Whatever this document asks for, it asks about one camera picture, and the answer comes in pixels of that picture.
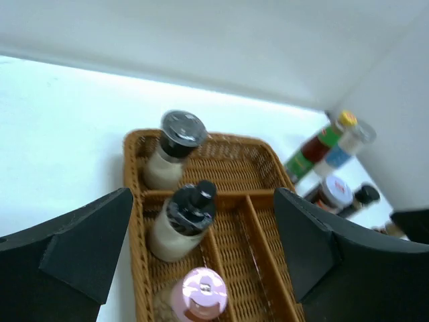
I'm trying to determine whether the blue label salt shaker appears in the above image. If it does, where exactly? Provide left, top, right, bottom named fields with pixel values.
left=314, top=120, right=377, bottom=178

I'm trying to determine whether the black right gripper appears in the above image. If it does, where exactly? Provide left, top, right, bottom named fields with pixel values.
left=390, top=209, right=429, bottom=245

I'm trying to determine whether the pink cap spice jar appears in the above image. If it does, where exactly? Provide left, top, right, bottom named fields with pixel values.
left=153, top=267, right=228, bottom=321

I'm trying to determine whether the white lid red label jar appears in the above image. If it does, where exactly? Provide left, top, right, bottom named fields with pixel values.
left=313, top=175, right=353, bottom=214

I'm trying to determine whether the yellow label oil bottle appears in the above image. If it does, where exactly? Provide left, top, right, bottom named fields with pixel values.
left=371, top=221, right=409, bottom=240

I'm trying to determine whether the brown wicker tray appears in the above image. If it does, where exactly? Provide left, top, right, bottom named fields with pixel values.
left=124, top=129, right=304, bottom=321

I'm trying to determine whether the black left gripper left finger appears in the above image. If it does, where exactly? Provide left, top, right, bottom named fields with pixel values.
left=1, top=188, right=133, bottom=321

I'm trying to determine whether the green label sauce bottle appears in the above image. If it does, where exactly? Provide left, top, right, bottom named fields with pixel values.
left=284, top=111, right=357, bottom=184

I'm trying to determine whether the clear lid salt grinder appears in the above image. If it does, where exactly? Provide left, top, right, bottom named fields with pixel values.
left=143, top=110, right=208, bottom=191

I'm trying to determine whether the black top salt grinder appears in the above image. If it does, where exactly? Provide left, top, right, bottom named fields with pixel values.
left=148, top=180, right=217, bottom=262

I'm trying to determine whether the black cap spice grinder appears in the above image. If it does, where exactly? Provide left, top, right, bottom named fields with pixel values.
left=337, top=184, right=380, bottom=219

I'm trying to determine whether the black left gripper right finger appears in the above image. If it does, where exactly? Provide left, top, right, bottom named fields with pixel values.
left=273, top=188, right=428, bottom=321

